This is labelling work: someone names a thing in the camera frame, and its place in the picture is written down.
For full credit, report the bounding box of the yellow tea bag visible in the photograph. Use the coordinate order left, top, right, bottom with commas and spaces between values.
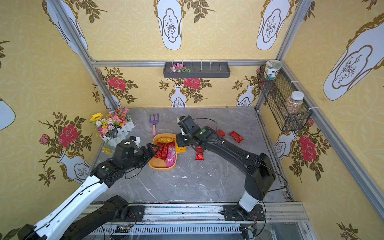
158, 137, 175, 144
176, 147, 186, 154

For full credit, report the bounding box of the red tea bag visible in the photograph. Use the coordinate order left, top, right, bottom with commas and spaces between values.
229, 131, 244, 143
155, 143, 169, 161
195, 147, 204, 161
217, 130, 226, 137

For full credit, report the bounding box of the red tea bag top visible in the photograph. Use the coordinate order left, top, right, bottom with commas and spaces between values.
229, 131, 244, 143

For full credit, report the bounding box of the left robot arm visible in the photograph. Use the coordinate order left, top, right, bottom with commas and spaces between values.
17, 137, 160, 240

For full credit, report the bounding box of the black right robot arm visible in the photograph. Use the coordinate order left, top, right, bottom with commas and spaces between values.
177, 116, 276, 214

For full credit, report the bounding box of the yellow plastic storage box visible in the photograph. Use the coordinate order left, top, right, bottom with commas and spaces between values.
149, 134, 178, 172

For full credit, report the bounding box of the pink tea bag with barcode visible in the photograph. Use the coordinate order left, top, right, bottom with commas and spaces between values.
166, 142, 177, 168

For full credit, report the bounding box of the flower box white fence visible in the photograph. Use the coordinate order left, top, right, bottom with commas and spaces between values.
90, 107, 135, 155

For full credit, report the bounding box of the purple toy rake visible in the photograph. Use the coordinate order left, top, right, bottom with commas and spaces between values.
149, 114, 160, 137

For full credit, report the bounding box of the clear jar white lid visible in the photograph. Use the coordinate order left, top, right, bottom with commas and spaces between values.
283, 91, 305, 117

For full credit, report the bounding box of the jar with patterned label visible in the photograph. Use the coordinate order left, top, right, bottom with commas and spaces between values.
265, 60, 282, 80

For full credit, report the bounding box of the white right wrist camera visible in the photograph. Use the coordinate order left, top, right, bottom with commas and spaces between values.
177, 118, 185, 134

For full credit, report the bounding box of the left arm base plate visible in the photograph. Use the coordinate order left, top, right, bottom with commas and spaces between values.
126, 205, 145, 223

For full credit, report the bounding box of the grey wall shelf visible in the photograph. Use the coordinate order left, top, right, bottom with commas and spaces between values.
163, 60, 231, 79

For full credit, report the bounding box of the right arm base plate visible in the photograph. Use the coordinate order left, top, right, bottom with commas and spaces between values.
220, 204, 266, 221

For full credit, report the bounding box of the black wire basket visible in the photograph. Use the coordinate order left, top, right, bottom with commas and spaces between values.
255, 66, 312, 132

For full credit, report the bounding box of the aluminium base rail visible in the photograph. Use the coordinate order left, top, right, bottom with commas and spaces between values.
49, 202, 317, 240

